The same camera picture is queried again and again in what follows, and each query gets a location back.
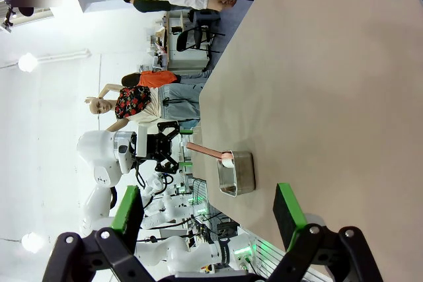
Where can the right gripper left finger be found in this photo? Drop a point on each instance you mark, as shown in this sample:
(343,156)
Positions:
(127,209)

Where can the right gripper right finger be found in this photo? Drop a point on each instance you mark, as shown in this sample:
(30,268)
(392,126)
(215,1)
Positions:
(287,216)

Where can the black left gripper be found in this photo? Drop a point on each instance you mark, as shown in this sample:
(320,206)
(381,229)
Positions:
(155,148)

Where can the pink lint roller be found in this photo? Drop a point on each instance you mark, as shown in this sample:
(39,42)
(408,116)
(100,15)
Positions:
(205,150)

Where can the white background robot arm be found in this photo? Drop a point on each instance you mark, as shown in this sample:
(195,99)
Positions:
(175,252)
(165,209)

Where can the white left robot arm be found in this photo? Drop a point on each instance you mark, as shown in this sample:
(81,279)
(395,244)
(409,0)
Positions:
(96,150)

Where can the person's right hand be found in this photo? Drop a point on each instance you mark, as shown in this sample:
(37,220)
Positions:
(223,3)

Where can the mannequin in floral top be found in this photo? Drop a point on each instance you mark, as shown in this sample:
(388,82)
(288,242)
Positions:
(132,102)

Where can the rectangular steel container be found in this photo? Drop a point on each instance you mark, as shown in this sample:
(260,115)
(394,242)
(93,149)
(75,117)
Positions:
(246,169)

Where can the person in orange shirt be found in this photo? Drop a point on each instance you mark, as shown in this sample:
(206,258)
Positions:
(157,79)

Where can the round ceiling lamp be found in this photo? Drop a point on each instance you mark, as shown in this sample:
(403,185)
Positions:
(31,242)
(28,62)

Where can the black folding chair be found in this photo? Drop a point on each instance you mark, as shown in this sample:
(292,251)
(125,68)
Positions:
(185,41)

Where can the grey plastic stool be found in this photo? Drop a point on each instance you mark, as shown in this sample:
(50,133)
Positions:
(205,17)

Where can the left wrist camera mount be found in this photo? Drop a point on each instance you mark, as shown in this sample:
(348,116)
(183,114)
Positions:
(142,141)

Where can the black ceiling mount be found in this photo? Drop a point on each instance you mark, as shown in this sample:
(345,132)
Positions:
(8,19)

